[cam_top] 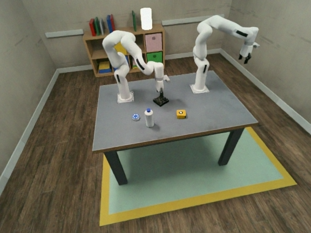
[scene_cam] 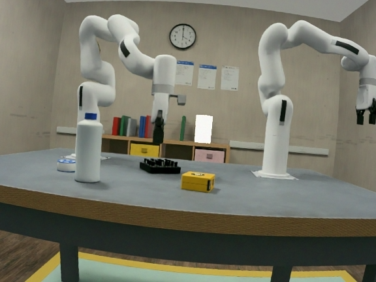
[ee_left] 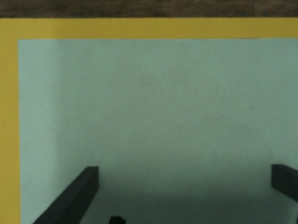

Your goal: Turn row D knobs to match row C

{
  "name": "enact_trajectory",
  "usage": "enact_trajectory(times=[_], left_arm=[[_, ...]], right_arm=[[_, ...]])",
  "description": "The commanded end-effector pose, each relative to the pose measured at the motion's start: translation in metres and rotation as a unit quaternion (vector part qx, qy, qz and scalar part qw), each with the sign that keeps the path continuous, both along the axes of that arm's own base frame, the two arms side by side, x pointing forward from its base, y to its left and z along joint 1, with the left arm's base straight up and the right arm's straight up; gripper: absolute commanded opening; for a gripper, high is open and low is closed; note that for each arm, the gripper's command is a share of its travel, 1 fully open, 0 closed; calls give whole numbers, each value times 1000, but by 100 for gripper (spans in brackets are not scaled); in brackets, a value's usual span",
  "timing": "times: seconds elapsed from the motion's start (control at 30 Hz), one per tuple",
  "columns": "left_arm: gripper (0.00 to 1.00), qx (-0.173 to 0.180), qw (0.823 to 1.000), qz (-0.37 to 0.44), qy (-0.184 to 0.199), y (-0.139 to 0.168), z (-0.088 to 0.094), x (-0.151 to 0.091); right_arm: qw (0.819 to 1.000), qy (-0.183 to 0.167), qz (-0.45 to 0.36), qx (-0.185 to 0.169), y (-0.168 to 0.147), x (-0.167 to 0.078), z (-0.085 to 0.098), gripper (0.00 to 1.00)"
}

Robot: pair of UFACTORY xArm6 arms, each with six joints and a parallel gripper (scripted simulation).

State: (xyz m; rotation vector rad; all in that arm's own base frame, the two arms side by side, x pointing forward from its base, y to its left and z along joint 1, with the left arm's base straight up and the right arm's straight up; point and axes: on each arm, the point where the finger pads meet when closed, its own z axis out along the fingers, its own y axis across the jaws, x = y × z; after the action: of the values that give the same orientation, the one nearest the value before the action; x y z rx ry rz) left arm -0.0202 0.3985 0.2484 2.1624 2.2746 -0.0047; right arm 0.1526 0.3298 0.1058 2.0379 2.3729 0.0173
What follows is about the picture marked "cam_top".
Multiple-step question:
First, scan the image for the black knob box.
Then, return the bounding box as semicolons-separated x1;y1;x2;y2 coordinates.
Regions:
153;96;169;107

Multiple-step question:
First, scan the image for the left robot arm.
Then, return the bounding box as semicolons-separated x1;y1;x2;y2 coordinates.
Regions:
193;15;260;92

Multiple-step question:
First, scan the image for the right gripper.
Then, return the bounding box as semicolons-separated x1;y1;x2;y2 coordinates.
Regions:
155;80;164;98

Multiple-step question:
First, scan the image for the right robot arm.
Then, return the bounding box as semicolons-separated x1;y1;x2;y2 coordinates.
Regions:
103;31;170;101

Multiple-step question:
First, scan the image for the white plastic bottle with blue cap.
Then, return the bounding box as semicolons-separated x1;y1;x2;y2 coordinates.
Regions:
145;108;154;127

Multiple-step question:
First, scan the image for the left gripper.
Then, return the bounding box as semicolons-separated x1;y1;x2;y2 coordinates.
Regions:
239;44;253;64

